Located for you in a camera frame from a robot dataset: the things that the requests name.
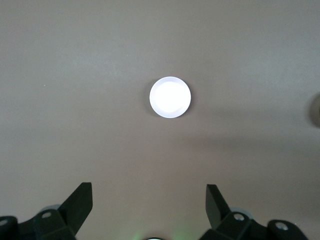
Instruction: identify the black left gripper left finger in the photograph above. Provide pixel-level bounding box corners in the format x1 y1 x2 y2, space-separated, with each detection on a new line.
17 182 94 240

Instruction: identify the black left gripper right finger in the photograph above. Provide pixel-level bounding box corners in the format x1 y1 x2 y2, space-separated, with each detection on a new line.
199 184 270 240

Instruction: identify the pink bowl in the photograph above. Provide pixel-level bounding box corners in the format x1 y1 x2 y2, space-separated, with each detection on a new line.
149 75 192 119

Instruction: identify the brown table mat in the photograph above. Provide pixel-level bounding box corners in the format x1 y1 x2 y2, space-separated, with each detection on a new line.
0 0 320 240

